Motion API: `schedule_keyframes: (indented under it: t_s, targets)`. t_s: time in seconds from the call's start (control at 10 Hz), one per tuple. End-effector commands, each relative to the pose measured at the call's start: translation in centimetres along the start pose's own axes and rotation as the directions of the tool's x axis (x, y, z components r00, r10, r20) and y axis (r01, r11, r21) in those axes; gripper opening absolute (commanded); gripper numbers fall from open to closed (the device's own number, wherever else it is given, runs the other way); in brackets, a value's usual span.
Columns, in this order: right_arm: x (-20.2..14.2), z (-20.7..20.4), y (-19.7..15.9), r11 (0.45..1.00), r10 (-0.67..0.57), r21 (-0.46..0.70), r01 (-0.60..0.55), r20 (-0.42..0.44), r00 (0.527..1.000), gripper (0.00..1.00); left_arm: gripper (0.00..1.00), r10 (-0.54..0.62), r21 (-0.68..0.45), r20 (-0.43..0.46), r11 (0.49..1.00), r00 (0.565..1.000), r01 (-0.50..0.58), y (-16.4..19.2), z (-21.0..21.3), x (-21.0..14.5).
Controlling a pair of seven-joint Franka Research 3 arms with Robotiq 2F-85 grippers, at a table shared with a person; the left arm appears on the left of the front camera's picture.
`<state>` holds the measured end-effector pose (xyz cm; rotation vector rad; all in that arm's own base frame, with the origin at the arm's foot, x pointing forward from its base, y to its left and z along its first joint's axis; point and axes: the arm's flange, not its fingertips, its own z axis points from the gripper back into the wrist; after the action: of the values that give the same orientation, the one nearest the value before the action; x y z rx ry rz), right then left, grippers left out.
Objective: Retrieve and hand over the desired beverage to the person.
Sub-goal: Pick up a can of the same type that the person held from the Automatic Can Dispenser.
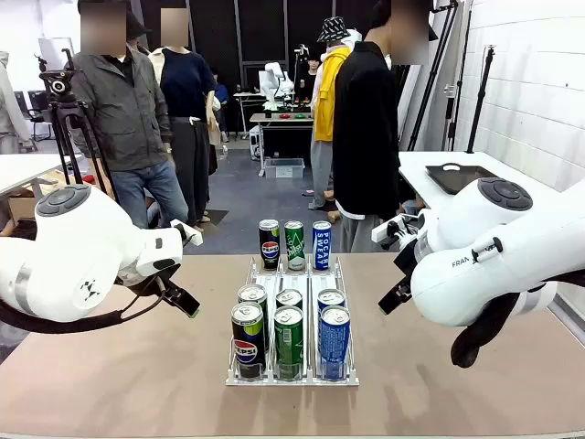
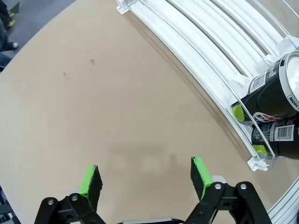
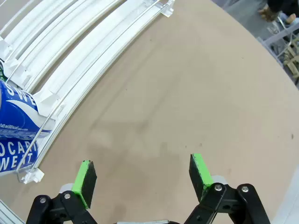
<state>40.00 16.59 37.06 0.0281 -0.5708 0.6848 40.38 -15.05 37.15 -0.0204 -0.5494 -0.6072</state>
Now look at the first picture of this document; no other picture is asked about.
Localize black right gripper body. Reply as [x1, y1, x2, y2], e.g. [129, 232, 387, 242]
[393, 249, 420, 294]

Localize clear plastic bin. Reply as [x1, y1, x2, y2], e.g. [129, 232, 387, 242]
[264, 157, 306, 180]

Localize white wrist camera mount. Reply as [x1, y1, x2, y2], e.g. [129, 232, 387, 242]
[170, 219, 204, 249]
[371, 213, 429, 251]

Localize green Chilsung cider can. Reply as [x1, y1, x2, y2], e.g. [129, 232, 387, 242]
[273, 305, 305, 381]
[283, 220, 306, 272]
[275, 288, 304, 317]

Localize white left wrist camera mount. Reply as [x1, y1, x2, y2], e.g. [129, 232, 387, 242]
[170, 219, 204, 249]

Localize black Pepsi can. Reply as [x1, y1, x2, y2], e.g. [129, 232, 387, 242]
[258, 219, 281, 271]
[230, 301, 267, 380]
[237, 284, 269, 353]

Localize person in black jacket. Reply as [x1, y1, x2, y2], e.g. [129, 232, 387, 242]
[332, 0, 412, 253]

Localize black office chair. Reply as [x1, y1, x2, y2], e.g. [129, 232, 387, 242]
[13, 90, 54, 141]

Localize black serving tray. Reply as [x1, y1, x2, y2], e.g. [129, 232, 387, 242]
[425, 163, 502, 196]

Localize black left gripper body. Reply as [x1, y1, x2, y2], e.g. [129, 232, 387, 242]
[136, 268, 184, 301]

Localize black tripod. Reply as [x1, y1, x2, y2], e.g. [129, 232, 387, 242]
[48, 101, 121, 203]

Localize blue Pocari Sweat can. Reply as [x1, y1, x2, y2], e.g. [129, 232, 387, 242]
[312, 220, 333, 272]
[318, 305, 352, 381]
[316, 288, 346, 316]

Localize mannequin in grey clothes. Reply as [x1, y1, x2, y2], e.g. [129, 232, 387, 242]
[0, 50, 34, 155]

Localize mannequin with navy top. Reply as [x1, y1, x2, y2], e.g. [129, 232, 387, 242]
[148, 7, 223, 230]

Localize dark work table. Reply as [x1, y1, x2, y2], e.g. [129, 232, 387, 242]
[250, 112, 316, 177]

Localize person in black clothes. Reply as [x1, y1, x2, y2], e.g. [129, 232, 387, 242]
[301, 52, 324, 109]

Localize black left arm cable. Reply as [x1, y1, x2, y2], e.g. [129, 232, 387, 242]
[0, 273, 168, 336]

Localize man in grey jacket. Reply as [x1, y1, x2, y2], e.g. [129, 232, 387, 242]
[68, 0, 190, 230]

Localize mannequin with black hat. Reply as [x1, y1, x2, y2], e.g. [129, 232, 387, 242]
[123, 11, 153, 54]

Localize black right arm cable sleeve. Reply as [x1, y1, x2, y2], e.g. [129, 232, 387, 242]
[451, 269, 585, 369]

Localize thin black light stand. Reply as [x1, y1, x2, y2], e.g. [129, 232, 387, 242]
[465, 44, 497, 155]

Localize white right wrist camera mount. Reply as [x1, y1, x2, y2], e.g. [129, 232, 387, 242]
[371, 213, 429, 251]

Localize mannequin with yellow hoodie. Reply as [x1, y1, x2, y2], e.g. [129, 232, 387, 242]
[309, 16, 354, 212]

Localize clear acrylic can rack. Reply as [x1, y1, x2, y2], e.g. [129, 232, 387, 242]
[225, 255, 360, 388]

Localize black leaning stand poles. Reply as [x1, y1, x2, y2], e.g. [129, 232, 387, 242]
[406, 0, 474, 153]

